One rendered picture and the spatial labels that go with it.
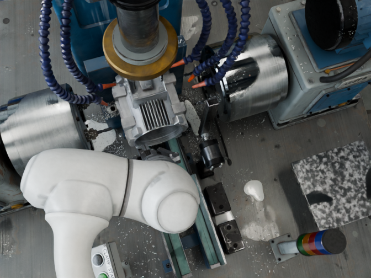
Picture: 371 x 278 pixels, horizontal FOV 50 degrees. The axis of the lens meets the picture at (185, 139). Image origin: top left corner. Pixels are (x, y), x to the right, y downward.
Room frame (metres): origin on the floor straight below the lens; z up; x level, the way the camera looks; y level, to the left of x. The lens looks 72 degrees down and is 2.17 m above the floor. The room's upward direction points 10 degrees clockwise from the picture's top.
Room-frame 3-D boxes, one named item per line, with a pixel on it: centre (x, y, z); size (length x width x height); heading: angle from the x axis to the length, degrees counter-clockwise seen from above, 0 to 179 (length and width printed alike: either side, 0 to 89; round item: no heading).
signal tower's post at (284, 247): (0.12, -0.39, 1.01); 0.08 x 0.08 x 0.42; 29
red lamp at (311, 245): (0.12, -0.39, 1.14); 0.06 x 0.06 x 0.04
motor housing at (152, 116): (0.45, 0.13, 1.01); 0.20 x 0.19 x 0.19; 28
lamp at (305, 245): (0.12, -0.39, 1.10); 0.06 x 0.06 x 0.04
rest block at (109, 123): (0.46, 0.26, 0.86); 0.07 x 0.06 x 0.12; 119
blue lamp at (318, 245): (0.12, -0.39, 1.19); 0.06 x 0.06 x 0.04
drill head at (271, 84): (0.61, -0.16, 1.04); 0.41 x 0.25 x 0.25; 119
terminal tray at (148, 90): (0.49, 0.15, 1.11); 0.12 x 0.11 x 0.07; 28
